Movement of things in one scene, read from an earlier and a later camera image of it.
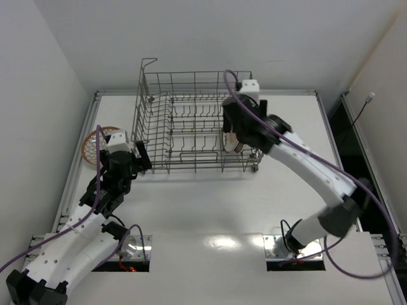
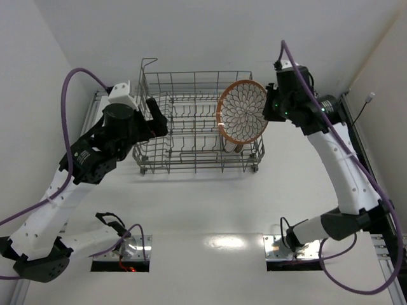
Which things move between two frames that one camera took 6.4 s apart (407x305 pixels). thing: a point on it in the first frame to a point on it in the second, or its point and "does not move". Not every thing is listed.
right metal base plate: (276, 250) does not move
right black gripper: (235, 114) to (270, 103)
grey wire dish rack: (178, 119) does not move
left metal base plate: (132, 248) does not move
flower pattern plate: (238, 149) does not move
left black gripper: (133, 162) to (146, 122)
